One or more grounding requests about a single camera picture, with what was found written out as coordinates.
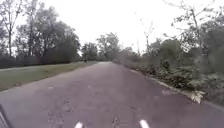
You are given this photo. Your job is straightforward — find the distant trees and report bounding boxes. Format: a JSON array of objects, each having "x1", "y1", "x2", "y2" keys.
[{"x1": 80, "y1": 32, "x2": 121, "y2": 62}]

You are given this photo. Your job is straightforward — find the grass strip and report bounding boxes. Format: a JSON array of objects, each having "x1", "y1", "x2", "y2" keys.
[{"x1": 0, "y1": 60, "x2": 100, "y2": 92}]

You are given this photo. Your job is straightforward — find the grey asphalt path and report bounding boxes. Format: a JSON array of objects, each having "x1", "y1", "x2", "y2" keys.
[{"x1": 0, "y1": 61, "x2": 224, "y2": 128}]

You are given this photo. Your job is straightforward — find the row of trees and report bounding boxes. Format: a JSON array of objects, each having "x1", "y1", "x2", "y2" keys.
[{"x1": 0, "y1": 0, "x2": 82, "y2": 70}]

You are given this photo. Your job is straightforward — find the bushes along path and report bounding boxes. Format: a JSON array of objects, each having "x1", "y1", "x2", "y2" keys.
[{"x1": 113, "y1": 0, "x2": 224, "y2": 107}]

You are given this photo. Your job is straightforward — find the robot's own part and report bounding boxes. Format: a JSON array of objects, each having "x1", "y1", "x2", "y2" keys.
[
  {"x1": 139, "y1": 119, "x2": 151, "y2": 128},
  {"x1": 74, "y1": 121, "x2": 84, "y2": 128}
]

